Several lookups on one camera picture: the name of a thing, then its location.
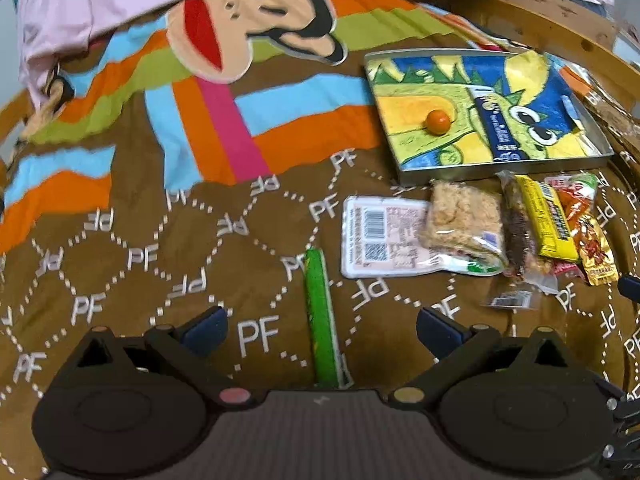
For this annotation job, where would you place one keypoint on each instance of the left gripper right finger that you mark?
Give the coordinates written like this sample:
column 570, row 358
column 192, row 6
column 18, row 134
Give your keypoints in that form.
column 460, row 351

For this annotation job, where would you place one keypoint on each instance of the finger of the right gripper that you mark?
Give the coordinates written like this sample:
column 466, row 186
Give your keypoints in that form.
column 629, row 286

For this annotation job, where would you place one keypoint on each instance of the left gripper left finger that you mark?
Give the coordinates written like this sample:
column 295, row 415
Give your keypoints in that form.
column 184, row 351

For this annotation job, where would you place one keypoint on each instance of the gold foil snack packet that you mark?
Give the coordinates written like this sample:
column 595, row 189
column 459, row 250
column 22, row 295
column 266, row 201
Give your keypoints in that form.
column 594, row 252

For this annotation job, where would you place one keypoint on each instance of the dark jerky clear packet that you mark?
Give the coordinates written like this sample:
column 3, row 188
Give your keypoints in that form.
column 512, row 296

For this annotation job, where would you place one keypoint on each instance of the yellow snack bar packet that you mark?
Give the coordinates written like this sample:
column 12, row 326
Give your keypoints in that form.
column 545, row 211

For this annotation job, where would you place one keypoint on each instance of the mixed nut bar packet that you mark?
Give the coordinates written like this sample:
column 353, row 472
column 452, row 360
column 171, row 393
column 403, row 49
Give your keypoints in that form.
column 522, row 248

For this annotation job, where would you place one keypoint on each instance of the rice cracker clear packet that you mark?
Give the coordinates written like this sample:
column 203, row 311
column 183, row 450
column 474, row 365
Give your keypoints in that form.
column 465, row 220

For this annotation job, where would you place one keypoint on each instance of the green sausage stick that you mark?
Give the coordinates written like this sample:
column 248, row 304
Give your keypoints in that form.
column 330, row 371

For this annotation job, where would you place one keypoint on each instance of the white spicy bean packet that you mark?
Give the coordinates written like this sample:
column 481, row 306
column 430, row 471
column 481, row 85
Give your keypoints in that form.
column 380, row 239

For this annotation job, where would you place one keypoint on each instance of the blue calcium stick packet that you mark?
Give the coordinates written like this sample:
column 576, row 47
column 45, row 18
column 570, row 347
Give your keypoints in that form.
column 502, row 143

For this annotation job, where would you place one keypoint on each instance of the orange mandarin fruit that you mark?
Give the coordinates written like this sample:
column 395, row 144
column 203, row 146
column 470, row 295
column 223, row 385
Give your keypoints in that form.
column 437, row 122

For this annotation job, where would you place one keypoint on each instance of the orange chicken snack packet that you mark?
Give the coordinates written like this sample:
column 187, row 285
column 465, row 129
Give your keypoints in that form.
column 576, row 192

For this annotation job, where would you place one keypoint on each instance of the grey metal tray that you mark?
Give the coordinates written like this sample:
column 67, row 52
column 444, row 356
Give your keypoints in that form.
column 485, row 115

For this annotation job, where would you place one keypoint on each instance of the dinosaur print cloth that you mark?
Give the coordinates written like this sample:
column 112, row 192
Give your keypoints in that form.
column 480, row 110

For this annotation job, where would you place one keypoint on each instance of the wooden bed rail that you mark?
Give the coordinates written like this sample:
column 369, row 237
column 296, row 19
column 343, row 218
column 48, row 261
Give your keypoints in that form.
column 567, row 30

